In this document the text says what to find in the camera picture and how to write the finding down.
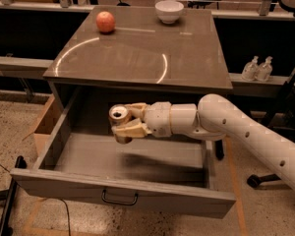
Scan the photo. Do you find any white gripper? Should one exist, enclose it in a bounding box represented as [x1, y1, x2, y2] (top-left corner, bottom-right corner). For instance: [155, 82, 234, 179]
[112, 102, 171, 139]

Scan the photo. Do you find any orange soda can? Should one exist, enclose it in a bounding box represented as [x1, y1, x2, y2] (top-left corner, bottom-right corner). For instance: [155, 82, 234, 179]
[108, 104, 132, 145]

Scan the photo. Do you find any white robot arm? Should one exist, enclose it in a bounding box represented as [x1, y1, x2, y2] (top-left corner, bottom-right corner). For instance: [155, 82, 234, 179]
[108, 93, 295, 191]

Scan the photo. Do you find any open grey top drawer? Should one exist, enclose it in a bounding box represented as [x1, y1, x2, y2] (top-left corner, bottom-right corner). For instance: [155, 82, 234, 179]
[11, 88, 235, 218]

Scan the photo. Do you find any grey drawer cabinet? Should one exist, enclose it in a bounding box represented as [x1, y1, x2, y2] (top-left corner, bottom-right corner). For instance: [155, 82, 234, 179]
[42, 5, 234, 161]

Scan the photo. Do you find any cardboard box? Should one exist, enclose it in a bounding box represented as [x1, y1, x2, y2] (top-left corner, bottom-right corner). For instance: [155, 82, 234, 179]
[25, 94, 61, 154]

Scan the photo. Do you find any red apple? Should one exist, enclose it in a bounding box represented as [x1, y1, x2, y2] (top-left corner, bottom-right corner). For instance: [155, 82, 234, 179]
[95, 11, 115, 33]

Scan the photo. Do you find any white bowl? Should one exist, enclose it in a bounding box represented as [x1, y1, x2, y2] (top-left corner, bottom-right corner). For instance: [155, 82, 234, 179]
[155, 0, 184, 24]

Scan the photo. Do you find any left clear pump bottle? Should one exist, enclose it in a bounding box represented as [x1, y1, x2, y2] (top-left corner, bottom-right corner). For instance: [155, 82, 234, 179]
[242, 56, 259, 81]

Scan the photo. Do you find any clear pump bottle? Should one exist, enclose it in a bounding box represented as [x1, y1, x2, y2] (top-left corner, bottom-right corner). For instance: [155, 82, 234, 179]
[242, 56, 259, 81]
[255, 56, 272, 82]

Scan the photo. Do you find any black stand leg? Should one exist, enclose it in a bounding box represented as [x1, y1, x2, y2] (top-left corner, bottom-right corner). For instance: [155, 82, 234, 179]
[0, 154, 28, 236]

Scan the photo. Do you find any black office chair base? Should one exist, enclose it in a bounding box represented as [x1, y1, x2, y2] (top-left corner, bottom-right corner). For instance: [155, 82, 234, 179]
[247, 174, 280, 189]

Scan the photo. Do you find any right clear pump bottle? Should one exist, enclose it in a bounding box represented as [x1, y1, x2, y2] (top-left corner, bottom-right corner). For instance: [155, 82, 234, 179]
[255, 56, 272, 82]

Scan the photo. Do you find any black drawer handle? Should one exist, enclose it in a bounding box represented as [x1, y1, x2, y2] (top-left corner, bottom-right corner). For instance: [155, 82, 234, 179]
[101, 190, 139, 207]

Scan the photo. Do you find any black floor cable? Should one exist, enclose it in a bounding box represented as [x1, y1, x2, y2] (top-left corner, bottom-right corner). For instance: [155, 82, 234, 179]
[0, 154, 73, 236]

